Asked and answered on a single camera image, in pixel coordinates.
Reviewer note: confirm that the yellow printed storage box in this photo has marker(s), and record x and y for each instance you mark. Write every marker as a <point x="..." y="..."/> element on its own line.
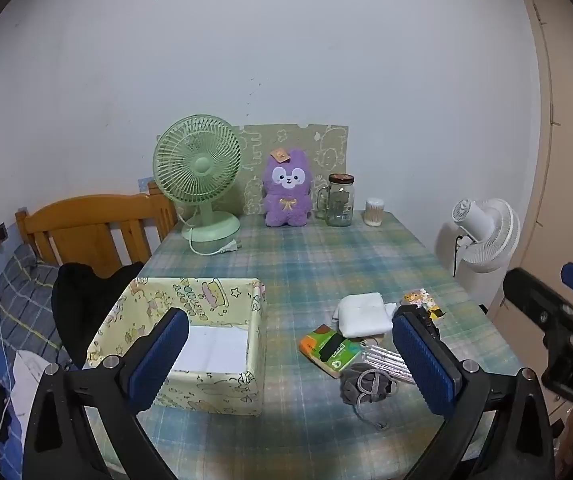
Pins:
<point x="206" y="295"/>

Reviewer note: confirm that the cartoon print tissue packet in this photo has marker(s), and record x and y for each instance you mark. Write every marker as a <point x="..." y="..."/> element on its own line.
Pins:
<point x="416" y="297"/>

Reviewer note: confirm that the cotton swab container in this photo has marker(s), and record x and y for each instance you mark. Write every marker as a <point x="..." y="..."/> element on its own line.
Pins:
<point x="374" y="212"/>

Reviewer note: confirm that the glass jar brown lid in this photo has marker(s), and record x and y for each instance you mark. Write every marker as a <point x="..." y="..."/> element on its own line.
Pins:
<point x="340" y="205"/>

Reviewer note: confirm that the plaid tablecloth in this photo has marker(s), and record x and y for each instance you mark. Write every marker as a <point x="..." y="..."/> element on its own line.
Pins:
<point x="316" y="260"/>

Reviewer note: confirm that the white cloth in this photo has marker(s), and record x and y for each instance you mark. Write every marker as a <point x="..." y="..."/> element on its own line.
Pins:
<point x="364" y="312"/>

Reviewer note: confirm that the blue plaid pillow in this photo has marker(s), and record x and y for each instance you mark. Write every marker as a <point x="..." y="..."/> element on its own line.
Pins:
<point x="21" y="300"/>

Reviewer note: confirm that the dark bag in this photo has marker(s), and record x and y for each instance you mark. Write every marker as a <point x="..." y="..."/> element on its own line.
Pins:
<point x="354" y="390"/>

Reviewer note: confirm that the shiny plastic packet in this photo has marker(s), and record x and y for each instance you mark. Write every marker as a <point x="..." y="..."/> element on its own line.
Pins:
<point x="381" y="360"/>

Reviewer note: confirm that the green orange tissue packet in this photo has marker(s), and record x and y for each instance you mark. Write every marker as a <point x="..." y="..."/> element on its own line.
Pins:
<point x="326" y="347"/>

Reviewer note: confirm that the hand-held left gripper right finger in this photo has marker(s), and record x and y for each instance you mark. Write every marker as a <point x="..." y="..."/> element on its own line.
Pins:
<point x="426" y="365"/>

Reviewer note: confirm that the white standing fan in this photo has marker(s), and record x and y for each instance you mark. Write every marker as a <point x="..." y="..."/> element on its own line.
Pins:
<point x="491" y="235"/>

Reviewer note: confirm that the black garment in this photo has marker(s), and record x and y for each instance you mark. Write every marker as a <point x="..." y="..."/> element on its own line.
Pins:
<point x="81" y="300"/>

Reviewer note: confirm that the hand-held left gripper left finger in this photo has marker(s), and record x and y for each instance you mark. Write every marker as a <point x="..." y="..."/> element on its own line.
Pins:
<point x="159" y="360"/>

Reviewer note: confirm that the green desk fan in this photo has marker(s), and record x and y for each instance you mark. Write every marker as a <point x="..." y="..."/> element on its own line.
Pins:
<point x="199" y="165"/>

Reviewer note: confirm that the white garment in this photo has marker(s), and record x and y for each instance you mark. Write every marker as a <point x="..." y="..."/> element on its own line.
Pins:
<point x="29" y="370"/>

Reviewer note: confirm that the purple plush toy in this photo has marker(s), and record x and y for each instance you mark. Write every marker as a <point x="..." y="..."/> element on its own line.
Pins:
<point x="286" y="200"/>

